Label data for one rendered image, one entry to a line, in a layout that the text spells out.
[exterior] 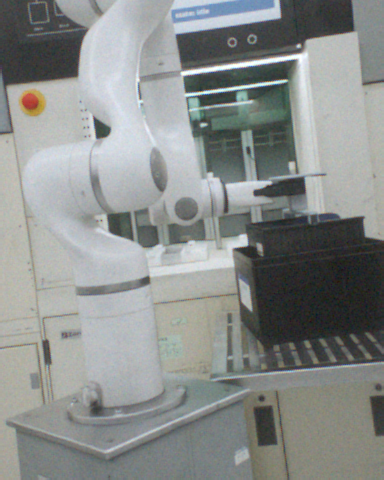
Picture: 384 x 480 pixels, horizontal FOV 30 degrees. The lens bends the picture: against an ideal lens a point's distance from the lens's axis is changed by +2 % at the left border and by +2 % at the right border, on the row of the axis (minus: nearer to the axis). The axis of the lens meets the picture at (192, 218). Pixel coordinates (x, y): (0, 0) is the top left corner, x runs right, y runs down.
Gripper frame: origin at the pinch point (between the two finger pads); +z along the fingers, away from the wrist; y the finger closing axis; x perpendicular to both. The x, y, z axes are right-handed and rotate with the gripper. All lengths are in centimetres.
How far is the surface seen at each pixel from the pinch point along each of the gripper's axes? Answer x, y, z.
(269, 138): 17, -115, 20
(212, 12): 45, -30, -8
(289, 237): -9.6, 10.6, -4.6
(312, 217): -6.1, 12.1, 0.1
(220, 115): 24, -79, -2
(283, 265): -14.6, 13.8, -7.2
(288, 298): -21.1, 13.8, -7.0
